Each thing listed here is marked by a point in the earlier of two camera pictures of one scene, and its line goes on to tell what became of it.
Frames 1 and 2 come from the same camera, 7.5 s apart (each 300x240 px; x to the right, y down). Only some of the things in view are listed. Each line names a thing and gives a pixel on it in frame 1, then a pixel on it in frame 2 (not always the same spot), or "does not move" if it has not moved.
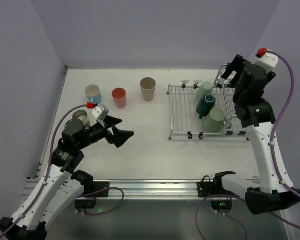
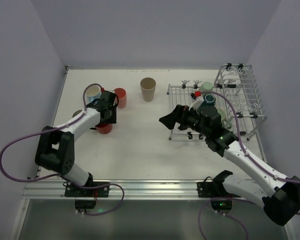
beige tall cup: x=148 y=85 does not move
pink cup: x=119 y=94 does not move
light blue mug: x=93 y=94 does not move
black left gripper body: x=110 y=131 -> x=111 y=118
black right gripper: x=239 y=66 -> x=181 y=117
